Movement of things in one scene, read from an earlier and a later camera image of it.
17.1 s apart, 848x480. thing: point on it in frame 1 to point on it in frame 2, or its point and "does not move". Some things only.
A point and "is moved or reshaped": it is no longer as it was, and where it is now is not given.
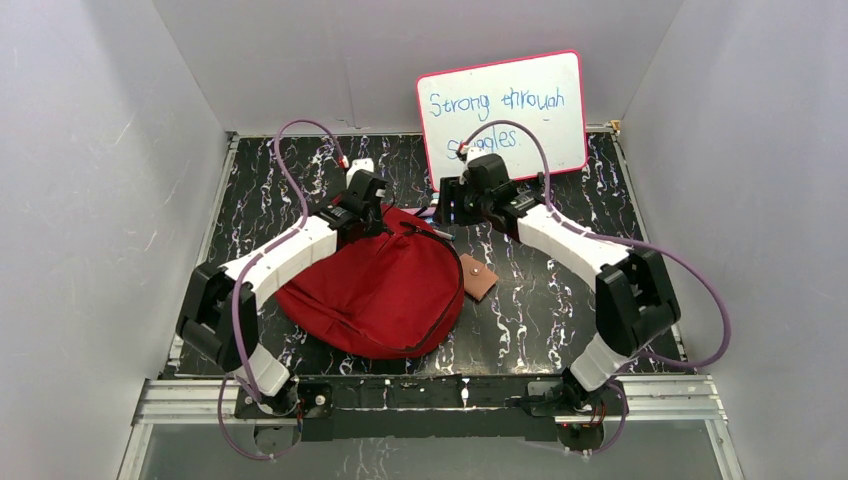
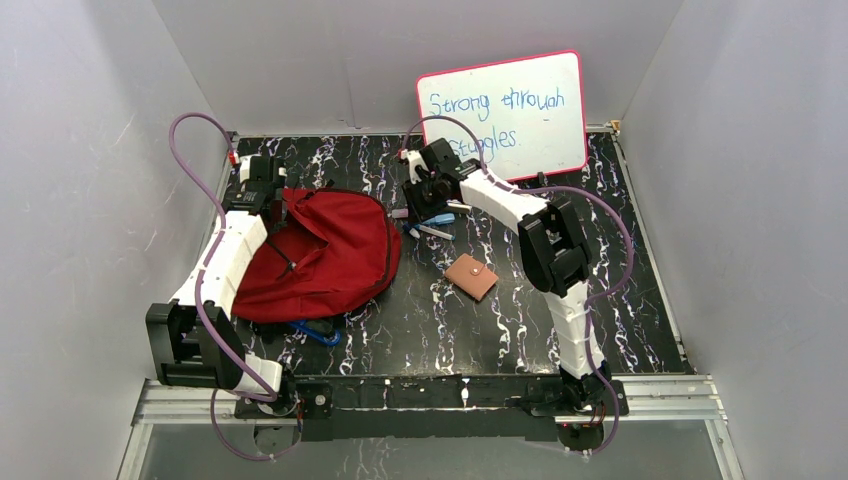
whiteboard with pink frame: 544,92 does not move
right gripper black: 451,190 to 418,212
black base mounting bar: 431,408 does not move
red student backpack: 392,294 is moved or reshaped
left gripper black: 371,216 to 275,208
